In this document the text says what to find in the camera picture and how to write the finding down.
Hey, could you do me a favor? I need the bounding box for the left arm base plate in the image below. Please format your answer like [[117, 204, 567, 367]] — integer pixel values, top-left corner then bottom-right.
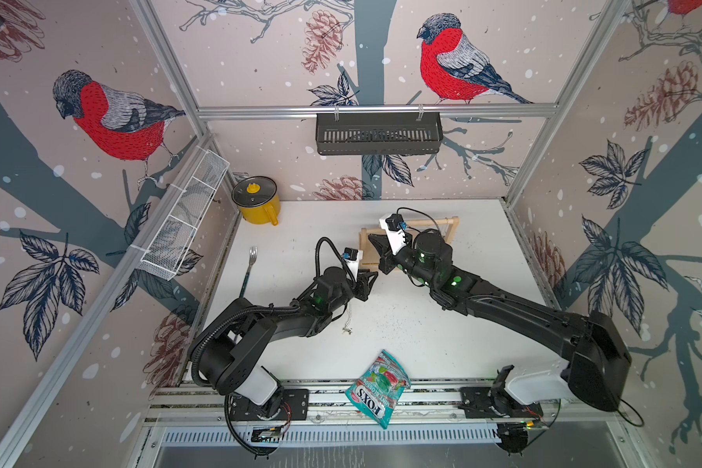
[[224, 387, 309, 422]]

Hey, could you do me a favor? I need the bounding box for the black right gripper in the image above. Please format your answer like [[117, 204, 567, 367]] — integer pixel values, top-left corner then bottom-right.
[[369, 231, 440, 290]]

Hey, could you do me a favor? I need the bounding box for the black hanging metal basket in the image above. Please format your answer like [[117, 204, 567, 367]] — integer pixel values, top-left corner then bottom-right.
[[315, 112, 444, 156]]

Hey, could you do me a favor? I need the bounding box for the yellow pot with lid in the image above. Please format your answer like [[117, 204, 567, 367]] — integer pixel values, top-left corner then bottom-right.
[[231, 177, 281, 226]]

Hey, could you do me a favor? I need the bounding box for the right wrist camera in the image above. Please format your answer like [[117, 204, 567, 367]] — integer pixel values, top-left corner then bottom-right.
[[379, 213, 411, 255]]

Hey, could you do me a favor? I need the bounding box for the green Foxs candy bag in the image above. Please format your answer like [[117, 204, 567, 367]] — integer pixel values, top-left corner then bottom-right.
[[345, 350, 411, 429]]

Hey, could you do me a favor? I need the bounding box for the teal handled fork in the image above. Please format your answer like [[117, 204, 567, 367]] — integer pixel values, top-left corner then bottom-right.
[[239, 246, 259, 298]]

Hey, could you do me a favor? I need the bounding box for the wooden jewelry display stand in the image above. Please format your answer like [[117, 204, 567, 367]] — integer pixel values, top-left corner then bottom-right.
[[359, 216, 460, 271]]

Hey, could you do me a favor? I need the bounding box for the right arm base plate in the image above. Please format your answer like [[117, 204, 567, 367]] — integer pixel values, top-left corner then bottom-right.
[[458, 387, 543, 419]]

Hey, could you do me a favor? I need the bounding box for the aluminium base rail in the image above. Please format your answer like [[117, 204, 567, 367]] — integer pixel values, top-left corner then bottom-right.
[[142, 379, 622, 428]]

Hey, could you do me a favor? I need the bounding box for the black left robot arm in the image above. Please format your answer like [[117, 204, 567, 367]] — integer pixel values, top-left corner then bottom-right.
[[187, 237, 378, 415]]

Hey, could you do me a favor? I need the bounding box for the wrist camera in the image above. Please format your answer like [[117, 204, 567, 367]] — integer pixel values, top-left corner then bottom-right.
[[342, 248, 364, 279], [379, 213, 411, 255]]

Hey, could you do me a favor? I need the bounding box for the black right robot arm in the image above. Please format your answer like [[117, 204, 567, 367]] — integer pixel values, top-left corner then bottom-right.
[[368, 231, 632, 413]]

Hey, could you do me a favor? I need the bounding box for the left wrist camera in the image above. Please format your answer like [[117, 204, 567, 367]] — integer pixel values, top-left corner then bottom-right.
[[342, 248, 364, 279]]

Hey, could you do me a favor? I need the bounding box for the white wire mesh shelf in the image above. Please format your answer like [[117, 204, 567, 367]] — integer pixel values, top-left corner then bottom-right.
[[138, 147, 229, 281]]

